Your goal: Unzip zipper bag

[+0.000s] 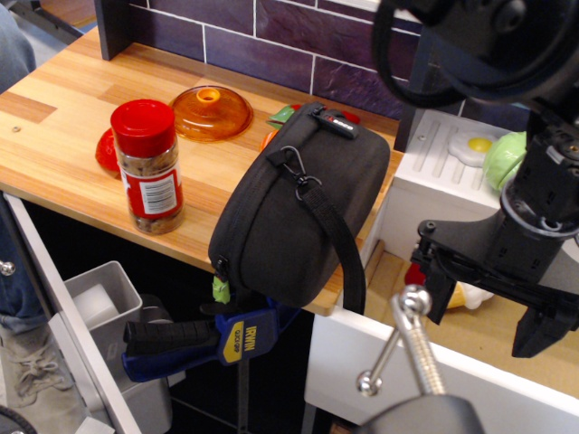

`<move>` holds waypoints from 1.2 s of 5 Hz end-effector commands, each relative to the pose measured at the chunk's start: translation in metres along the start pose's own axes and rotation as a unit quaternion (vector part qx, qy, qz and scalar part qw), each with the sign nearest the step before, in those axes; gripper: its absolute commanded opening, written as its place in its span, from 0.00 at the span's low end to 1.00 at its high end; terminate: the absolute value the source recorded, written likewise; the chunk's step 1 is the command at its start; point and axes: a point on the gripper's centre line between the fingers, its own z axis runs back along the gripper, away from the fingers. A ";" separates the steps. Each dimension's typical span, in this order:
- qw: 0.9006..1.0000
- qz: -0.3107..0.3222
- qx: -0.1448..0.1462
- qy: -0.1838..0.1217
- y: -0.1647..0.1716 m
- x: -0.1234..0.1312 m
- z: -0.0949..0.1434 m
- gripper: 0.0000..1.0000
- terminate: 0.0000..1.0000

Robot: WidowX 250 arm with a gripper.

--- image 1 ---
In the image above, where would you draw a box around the green tape zipper pull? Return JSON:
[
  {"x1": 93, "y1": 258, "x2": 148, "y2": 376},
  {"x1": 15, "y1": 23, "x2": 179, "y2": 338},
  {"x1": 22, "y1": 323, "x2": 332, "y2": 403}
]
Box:
[{"x1": 212, "y1": 275, "x2": 231, "y2": 305}]

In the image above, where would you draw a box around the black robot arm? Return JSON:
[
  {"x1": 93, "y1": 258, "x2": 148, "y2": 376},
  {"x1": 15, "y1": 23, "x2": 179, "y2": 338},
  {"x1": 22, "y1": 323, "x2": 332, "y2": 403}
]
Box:
[{"x1": 372, "y1": 1, "x2": 578, "y2": 358}]

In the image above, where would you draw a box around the black shoulder strap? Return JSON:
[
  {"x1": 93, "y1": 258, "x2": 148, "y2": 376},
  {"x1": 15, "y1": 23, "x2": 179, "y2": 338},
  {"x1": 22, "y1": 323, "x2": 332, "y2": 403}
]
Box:
[{"x1": 265, "y1": 145, "x2": 366, "y2": 316}]

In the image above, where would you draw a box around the person's blue jeans leg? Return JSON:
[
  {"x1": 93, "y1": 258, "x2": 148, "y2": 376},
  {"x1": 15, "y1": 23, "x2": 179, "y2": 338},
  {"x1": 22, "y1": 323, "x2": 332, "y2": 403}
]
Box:
[{"x1": 0, "y1": 4, "x2": 49, "y2": 335}]

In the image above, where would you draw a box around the toy fried egg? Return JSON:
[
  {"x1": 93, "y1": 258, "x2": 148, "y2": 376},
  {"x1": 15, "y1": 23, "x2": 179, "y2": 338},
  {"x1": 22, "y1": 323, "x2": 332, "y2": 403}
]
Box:
[{"x1": 448, "y1": 131, "x2": 498, "y2": 168}]

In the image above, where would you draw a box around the green toy cabbage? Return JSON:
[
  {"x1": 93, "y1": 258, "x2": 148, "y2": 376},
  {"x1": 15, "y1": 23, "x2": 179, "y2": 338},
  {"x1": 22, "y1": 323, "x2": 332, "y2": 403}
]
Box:
[{"x1": 483, "y1": 132, "x2": 527, "y2": 191}]

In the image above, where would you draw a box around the red toy fruit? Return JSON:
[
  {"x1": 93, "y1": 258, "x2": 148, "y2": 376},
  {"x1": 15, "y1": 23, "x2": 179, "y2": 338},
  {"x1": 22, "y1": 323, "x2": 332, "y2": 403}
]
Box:
[{"x1": 404, "y1": 263, "x2": 426, "y2": 286}]

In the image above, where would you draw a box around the grey sneaker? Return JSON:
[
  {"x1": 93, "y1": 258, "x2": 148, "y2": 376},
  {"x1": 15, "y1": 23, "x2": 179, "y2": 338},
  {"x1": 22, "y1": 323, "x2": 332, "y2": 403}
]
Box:
[{"x1": 1, "y1": 325, "x2": 87, "y2": 433}]

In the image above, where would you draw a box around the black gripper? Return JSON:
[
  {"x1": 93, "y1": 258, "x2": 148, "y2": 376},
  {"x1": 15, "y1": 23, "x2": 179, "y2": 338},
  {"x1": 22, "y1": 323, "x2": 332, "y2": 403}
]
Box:
[{"x1": 412, "y1": 198, "x2": 578, "y2": 358}]

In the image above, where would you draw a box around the orange glass lid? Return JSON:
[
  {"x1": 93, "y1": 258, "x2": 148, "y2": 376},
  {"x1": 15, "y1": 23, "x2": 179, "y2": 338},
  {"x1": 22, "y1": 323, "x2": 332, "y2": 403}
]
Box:
[{"x1": 169, "y1": 86, "x2": 253, "y2": 142}]

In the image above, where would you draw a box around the grey plastic bin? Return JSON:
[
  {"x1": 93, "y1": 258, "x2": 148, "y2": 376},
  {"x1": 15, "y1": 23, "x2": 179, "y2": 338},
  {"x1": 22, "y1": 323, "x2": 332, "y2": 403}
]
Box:
[{"x1": 65, "y1": 261, "x2": 173, "y2": 433}]

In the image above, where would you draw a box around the black zipper case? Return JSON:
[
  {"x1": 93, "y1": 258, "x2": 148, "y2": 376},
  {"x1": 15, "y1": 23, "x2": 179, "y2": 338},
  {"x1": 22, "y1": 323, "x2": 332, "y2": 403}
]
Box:
[{"x1": 209, "y1": 102, "x2": 390, "y2": 313}]

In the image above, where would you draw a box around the green toy vegetable piece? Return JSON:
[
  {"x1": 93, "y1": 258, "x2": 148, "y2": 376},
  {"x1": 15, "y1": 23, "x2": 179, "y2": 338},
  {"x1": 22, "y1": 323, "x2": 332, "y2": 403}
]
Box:
[{"x1": 266, "y1": 104, "x2": 301, "y2": 129}]

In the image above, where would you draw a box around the white toy sink unit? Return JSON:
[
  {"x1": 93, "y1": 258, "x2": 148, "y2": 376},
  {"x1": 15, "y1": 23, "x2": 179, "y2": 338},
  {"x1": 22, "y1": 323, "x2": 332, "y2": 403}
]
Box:
[{"x1": 303, "y1": 108, "x2": 579, "y2": 434}]

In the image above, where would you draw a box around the orange toy piece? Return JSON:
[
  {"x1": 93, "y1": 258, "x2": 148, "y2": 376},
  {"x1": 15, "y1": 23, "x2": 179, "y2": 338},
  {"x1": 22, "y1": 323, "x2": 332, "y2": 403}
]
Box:
[{"x1": 260, "y1": 130, "x2": 279, "y2": 152}]

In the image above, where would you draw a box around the red toy tomato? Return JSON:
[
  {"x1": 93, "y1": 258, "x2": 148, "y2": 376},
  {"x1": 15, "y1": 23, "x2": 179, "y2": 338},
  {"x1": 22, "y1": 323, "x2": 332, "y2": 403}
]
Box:
[{"x1": 95, "y1": 128, "x2": 119, "y2": 173}]

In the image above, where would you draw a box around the red-lidded spice jar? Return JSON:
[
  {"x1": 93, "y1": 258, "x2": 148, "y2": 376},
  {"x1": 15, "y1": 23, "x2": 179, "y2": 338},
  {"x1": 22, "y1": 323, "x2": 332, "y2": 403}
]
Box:
[{"x1": 110, "y1": 99, "x2": 185, "y2": 235}]

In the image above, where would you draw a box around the blue Irwin bar clamp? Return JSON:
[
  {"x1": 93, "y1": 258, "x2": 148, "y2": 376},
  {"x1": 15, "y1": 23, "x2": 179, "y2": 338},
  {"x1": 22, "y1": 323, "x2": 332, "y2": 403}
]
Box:
[{"x1": 121, "y1": 298, "x2": 299, "y2": 433}]

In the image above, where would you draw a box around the toy ice cream cone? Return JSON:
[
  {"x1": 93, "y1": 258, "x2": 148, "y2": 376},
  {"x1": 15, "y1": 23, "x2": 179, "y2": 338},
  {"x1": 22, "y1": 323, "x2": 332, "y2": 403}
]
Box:
[{"x1": 447, "y1": 282, "x2": 493, "y2": 310}]

